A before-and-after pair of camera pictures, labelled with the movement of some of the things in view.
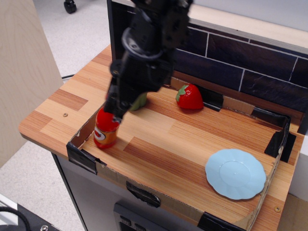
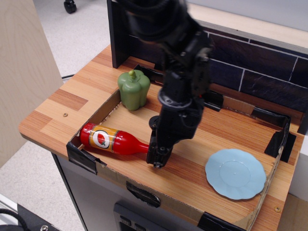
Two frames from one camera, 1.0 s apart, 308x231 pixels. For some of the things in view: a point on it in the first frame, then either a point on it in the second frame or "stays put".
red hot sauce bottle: x=106 y=129 -> x=111 y=139
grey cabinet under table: x=105 y=205 stays put
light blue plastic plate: x=235 y=174 stays put
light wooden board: x=29 y=75 stays put
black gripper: x=144 y=67 -> x=180 y=118
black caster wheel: x=70 y=6 stays put
